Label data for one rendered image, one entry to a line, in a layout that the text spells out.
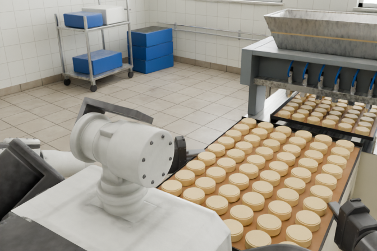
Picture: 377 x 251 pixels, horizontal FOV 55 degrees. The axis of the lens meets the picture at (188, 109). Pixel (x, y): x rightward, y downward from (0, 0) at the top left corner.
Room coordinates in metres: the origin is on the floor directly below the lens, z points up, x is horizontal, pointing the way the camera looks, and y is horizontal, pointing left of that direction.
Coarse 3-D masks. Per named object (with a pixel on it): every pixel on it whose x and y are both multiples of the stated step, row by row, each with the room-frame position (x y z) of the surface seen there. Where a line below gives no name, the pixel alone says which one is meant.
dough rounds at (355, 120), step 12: (312, 96) 1.62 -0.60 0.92; (324, 96) 1.66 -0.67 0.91; (288, 108) 1.47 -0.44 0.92; (300, 108) 1.52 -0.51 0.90; (312, 108) 1.51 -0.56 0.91; (324, 108) 1.47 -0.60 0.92; (336, 108) 1.47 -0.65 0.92; (360, 108) 1.46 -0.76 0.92; (372, 108) 1.47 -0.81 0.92; (300, 120) 1.36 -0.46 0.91; (312, 120) 1.34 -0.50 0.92; (324, 120) 1.33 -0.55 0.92; (336, 120) 1.34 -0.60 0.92; (348, 120) 1.33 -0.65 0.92; (360, 120) 1.35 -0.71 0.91; (372, 120) 1.33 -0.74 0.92; (360, 132) 1.23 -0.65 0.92; (372, 132) 1.26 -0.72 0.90
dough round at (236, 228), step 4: (224, 220) 0.61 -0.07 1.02; (228, 220) 0.61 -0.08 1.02; (232, 220) 0.61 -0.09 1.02; (228, 224) 0.59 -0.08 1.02; (232, 224) 0.59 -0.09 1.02; (236, 224) 0.59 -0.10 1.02; (240, 224) 0.59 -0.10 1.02; (232, 228) 0.58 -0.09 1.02; (236, 228) 0.58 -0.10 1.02; (240, 228) 0.58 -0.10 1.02; (232, 232) 0.57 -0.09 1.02; (236, 232) 0.57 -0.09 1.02; (240, 232) 0.57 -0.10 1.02; (232, 236) 0.56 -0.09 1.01; (236, 236) 0.56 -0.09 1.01; (240, 236) 0.57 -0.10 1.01; (232, 240) 0.56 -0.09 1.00; (236, 240) 0.56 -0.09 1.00
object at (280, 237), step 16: (192, 160) 0.89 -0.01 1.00; (272, 160) 0.89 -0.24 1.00; (352, 160) 0.88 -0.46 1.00; (288, 176) 0.80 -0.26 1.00; (240, 192) 0.73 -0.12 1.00; (304, 192) 0.73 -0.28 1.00; (336, 192) 0.73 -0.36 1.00; (288, 224) 0.62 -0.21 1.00; (320, 224) 0.62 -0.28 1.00; (240, 240) 0.57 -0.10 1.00; (272, 240) 0.57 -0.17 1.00; (320, 240) 0.57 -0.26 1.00
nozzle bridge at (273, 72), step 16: (256, 48) 1.52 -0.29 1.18; (272, 48) 1.51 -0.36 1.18; (256, 64) 1.54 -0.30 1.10; (272, 64) 1.53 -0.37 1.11; (288, 64) 1.49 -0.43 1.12; (304, 64) 1.45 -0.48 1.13; (320, 64) 1.42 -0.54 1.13; (336, 64) 1.30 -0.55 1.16; (352, 64) 1.27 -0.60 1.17; (368, 64) 1.24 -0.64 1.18; (240, 80) 1.51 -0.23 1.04; (256, 80) 1.51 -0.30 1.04; (272, 80) 1.48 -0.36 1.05; (368, 80) 1.31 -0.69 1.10; (256, 96) 1.59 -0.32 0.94; (336, 96) 1.33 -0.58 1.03; (352, 96) 1.29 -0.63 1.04; (368, 96) 1.27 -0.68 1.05; (256, 112) 1.60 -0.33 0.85
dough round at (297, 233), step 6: (288, 228) 0.58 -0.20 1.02; (294, 228) 0.58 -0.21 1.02; (300, 228) 0.58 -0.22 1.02; (306, 228) 0.58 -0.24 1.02; (288, 234) 0.57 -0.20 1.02; (294, 234) 0.56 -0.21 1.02; (300, 234) 0.56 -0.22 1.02; (306, 234) 0.56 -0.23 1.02; (288, 240) 0.56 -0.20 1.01; (294, 240) 0.55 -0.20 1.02; (300, 240) 0.55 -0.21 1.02; (306, 240) 0.55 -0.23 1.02; (300, 246) 0.55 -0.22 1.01; (306, 246) 0.55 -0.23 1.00
